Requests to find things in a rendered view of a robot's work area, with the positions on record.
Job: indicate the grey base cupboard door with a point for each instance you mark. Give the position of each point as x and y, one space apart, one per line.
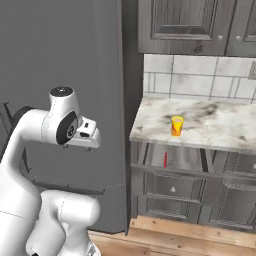
233 208

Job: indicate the round grey drawer knob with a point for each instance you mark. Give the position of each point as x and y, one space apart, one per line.
172 189

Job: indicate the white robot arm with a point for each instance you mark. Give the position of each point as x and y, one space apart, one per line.
20 186

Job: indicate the grey wall socket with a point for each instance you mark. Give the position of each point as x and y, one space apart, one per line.
253 70

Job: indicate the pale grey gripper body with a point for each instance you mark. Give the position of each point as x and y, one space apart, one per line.
89 140

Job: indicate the round grey cupboard knob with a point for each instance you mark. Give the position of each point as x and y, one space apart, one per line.
219 38
238 38

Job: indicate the red straw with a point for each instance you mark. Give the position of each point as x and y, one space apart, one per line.
165 160

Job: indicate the grey upper cupboard door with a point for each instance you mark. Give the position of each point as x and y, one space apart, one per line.
186 23
245 26

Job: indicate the large grey fridge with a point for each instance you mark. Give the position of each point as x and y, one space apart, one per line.
83 66

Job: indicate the yellow orange smoothie cup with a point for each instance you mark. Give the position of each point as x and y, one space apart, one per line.
177 127

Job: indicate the grey drawer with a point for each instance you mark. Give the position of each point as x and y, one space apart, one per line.
241 181
173 181

